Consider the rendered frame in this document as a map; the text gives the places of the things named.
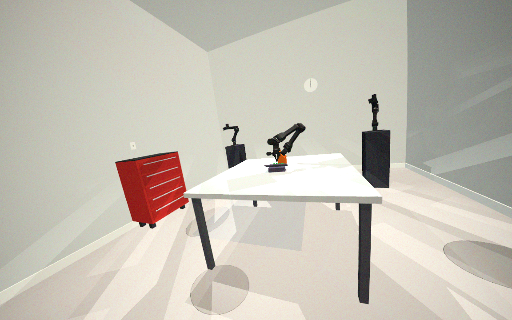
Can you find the lavender switch panel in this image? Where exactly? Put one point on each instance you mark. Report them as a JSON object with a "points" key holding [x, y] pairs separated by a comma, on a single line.
{"points": [[278, 167]]}

